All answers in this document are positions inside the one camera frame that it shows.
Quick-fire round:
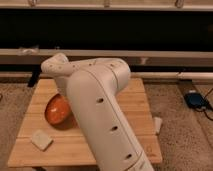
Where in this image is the orange ceramic bowl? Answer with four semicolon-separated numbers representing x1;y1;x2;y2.
45;94;71;125

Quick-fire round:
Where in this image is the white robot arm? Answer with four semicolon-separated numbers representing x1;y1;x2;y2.
41;53;154;171

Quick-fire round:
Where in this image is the white object beside table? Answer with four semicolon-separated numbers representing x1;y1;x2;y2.
153;117;163;134

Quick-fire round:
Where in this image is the black table leg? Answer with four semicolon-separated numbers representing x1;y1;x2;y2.
28;71;40;87

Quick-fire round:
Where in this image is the beige rectangular sponge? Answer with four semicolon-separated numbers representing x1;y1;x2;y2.
30;130;53;151

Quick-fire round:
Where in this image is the blue device on floor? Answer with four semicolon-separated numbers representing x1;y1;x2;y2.
184;92;206;109

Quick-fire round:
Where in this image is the black cable on floor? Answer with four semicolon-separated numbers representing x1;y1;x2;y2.
194;87;213;122

